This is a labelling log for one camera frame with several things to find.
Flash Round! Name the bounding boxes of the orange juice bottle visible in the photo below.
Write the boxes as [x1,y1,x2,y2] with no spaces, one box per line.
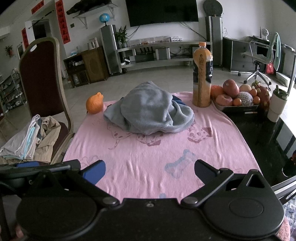
[193,42,213,108]

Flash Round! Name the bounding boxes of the red wall couplet banner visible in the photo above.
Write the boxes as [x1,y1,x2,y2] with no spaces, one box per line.
[55,0,71,45]

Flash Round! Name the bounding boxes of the brown wooden cabinet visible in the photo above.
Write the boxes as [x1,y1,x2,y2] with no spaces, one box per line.
[81,46,109,83]

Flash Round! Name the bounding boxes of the black desk with drawers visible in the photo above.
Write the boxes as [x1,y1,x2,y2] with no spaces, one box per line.
[222,38,255,72]

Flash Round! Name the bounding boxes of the red dragon fruit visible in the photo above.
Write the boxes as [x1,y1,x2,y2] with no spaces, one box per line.
[251,80,271,111]

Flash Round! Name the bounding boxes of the large red apple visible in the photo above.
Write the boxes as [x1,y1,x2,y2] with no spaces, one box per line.
[223,79,239,98]

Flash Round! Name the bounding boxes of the left grey tower speaker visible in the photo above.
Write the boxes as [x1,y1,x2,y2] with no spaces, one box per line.
[100,25,122,75]

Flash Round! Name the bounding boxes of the black fruit tray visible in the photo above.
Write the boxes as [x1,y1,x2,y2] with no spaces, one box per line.
[212,100,265,117]

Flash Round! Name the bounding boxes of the folded clothes pile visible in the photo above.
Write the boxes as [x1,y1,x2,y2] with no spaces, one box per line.
[1,114,61,165]

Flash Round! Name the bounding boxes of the mesh office chair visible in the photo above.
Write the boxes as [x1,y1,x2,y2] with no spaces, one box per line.
[241,32,281,87]

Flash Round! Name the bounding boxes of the potted green plant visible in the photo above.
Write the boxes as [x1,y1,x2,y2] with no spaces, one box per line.
[115,26,127,49]

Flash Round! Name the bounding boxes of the foam netted fruit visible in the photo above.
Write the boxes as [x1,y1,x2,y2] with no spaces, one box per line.
[237,91,253,106]

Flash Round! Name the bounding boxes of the dark red dining chair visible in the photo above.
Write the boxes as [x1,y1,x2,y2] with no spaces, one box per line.
[19,37,74,164]

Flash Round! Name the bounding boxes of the grey tower speaker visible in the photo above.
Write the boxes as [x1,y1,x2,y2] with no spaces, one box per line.
[100,25,122,75]
[205,16,223,66]

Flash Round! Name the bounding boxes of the black wall television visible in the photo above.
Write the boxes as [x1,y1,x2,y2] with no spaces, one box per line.
[125,0,199,27]

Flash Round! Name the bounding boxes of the pink dog print blanket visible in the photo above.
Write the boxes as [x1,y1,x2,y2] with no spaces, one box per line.
[64,104,259,200]

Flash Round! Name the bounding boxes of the small orange tangerine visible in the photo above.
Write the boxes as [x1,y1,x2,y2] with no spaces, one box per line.
[233,98,242,106]

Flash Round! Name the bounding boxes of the grey blue waffle sweater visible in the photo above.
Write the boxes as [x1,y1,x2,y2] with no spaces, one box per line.
[103,81,195,135]

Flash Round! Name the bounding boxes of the white tumbler green lid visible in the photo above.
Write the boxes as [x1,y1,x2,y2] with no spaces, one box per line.
[267,85,289,123]

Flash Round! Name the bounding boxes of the bumpy orange citrus fruit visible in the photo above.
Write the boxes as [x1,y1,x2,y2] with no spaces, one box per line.
[86,92,103,114]

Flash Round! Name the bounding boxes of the right grey tower speaker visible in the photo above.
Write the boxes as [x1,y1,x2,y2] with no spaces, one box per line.
[205,16,223,66]

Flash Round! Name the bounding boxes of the blue desk globe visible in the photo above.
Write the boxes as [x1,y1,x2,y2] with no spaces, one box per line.
[99,13,110,26]

